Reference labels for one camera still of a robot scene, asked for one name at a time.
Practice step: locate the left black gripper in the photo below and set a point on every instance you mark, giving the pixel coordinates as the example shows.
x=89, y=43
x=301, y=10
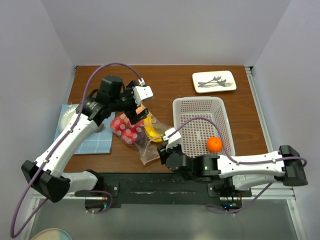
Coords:
x=133, y=118

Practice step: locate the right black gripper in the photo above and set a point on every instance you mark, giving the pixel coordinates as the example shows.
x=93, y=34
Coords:
x=164, y=152

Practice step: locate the clear zip top bag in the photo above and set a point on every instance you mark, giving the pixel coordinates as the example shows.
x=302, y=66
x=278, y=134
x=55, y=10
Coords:
x=146, y=148

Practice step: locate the fake orange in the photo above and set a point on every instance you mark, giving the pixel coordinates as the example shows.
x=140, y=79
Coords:
x=214, y=144

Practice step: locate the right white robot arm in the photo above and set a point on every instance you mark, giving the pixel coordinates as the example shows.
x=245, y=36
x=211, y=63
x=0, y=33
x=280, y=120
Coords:
x=239, y=173

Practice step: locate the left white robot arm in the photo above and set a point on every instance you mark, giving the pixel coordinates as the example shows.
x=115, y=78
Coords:
x=46, y=174

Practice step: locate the fake red apple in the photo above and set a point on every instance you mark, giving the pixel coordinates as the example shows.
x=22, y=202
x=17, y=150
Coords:
x=118, y=126
x=129, y=136

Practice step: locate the fake yellow banana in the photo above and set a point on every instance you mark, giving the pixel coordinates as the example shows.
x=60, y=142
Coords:
x=150, y=131

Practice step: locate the white plastic basket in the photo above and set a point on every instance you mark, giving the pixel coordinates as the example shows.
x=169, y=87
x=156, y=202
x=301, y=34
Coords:
x=196, y=133

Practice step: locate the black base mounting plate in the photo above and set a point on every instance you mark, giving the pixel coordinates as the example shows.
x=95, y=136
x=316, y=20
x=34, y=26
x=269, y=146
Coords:
x=159, y=188

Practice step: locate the silver spoon on cloth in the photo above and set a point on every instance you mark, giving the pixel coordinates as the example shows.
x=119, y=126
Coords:
x=99, y=128

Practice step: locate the blue checkered cloth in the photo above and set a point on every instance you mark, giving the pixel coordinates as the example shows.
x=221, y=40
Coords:
x=96, y=142

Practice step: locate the white round plate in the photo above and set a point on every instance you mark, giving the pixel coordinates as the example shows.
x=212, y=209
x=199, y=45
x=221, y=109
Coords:
x=67, y=111

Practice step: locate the white rectangular plate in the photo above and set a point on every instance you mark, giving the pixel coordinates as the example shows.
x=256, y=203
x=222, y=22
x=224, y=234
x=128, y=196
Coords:
x=206, y=76

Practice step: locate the silver spoon on plate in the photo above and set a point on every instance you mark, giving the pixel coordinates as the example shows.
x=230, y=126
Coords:
x=216, y=78
x=224, y=80

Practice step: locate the silver fork on plate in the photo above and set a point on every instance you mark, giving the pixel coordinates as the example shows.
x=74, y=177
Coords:
x=214, y=84

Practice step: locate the pastel round plate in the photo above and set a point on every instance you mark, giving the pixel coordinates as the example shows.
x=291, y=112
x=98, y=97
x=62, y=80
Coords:
x=52, y=234

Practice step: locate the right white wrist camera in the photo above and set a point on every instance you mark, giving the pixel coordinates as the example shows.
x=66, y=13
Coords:
x=172, y=137

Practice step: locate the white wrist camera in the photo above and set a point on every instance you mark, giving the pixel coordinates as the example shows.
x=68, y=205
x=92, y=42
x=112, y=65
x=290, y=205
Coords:
x=172, y=137
x=142, y=93

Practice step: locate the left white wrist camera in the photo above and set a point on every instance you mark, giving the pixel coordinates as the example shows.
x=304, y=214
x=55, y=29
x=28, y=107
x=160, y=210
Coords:
x=142, y=93

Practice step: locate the aluminium rail frame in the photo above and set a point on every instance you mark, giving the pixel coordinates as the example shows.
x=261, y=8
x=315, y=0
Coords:
x=265, y=215

